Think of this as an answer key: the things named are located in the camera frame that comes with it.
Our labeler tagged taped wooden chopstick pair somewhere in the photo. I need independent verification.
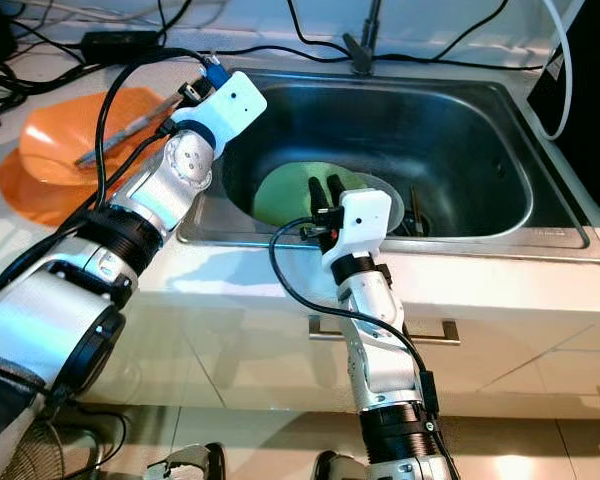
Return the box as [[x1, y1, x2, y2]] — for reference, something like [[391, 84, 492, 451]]
[[75, 85, 196, 169]]

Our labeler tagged orange plastic bowl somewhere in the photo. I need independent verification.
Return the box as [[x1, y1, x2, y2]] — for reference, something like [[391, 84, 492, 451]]
[[20, 87, 186, 186]]

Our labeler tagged orange plastic plate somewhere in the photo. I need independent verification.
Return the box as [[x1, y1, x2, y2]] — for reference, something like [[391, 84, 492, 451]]
[[0, 150, 131, 227]]

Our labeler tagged white kitchen cabinet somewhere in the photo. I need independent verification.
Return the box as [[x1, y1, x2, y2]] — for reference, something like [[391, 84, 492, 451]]
[[120, 258, 600, 426]]

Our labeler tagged green plate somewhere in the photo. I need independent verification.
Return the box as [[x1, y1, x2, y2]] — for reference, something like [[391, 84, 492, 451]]
[[252, 160, 371, 226]]

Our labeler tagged black power adapter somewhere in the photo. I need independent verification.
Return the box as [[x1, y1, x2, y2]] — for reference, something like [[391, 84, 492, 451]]
[[82, 30, 161, 59]]

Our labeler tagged stainless steel sink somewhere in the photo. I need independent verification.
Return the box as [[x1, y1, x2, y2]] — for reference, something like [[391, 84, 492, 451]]
[[178, 68, 600, 263]]

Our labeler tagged metal sink faucet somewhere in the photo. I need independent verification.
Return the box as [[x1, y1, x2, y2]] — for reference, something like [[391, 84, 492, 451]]
[[343, 0, 383, 76]]

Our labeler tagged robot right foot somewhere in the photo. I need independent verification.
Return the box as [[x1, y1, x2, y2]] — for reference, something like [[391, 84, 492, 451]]
[[315, 452, 371, 480]]

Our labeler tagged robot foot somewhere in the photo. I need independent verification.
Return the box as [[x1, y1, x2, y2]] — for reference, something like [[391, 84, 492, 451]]
[[315, 452, 371, 480], [150, 443, 226, 480]]

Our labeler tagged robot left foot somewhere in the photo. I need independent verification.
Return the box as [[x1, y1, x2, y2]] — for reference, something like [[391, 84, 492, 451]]
[[150, 443, 226, 480]]

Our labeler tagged black appliance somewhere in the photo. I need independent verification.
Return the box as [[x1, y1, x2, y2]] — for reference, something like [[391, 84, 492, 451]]
[[528, 0, 600, 191]]

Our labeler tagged dark mesh floor fan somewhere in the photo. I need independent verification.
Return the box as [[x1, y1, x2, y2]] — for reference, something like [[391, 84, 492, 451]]
[[0, 415, 131, 480]]

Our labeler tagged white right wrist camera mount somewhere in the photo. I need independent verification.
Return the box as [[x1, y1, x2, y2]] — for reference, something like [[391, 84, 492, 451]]
[[322, 188, 391, 263]]

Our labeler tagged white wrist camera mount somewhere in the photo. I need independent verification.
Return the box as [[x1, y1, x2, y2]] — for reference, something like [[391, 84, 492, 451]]
[[322, 188, 391, 263], [192, 70, 267, 151]]

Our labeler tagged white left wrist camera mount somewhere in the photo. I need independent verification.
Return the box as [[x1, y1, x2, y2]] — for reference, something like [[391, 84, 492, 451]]
[[192, 70, 267, 151]]

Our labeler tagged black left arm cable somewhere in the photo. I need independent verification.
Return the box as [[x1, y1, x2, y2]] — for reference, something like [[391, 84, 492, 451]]
[[90, 48, 221, 203]]

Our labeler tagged long black counter cable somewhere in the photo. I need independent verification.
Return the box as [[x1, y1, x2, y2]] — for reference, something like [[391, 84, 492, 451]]
[[165, 45, 541, 73]]

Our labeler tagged white hose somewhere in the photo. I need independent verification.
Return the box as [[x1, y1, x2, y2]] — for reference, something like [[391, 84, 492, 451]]
[[540, 0, 577, 141]]

